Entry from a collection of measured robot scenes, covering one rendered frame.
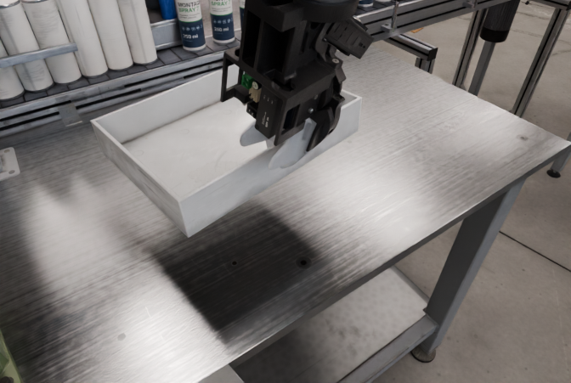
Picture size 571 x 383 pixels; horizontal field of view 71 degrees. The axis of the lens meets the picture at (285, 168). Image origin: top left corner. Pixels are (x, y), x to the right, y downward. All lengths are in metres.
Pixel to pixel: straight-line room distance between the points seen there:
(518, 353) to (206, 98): 1.28
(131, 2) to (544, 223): 1.74
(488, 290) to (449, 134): 0.95
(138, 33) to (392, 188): 0.58
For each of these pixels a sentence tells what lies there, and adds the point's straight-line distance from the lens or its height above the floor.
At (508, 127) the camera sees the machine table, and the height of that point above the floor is 0.83.
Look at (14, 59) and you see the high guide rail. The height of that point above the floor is 0.96.
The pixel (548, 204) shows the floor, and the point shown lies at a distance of 2.12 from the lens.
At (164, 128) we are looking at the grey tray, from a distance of 0.58.
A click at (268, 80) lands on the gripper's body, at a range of 0.31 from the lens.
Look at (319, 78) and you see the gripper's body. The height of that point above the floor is 1.11.
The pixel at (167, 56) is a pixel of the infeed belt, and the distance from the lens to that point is 0.95.
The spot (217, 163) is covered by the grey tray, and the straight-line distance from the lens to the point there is 0.49.
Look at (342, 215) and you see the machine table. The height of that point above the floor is 0.83.
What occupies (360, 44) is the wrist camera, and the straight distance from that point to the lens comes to 0.41.
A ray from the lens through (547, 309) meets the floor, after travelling 1.72.
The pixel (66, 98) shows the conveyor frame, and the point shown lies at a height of 0.87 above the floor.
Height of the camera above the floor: 1.26
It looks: 40 degrees down
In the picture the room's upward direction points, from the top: straight up
